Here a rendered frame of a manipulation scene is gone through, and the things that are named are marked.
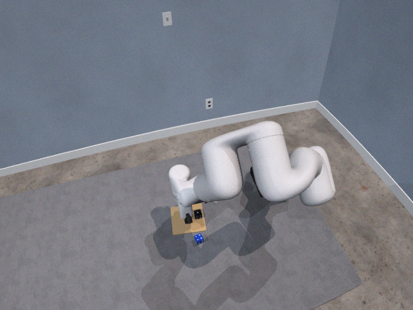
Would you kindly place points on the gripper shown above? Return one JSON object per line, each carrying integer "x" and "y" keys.
{"x": 186, "y": 213}

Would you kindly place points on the blue die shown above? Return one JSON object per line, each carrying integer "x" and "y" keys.
{"x": 198, "y": 238}

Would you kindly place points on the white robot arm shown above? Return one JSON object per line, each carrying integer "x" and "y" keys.
{"x": 277, "y": 177}

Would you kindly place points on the tan flat mat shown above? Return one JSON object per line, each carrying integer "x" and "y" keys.
{"x": 179, "y": 226}

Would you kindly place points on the black die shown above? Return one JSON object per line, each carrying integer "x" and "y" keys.
{"x": 198, "y": 214}

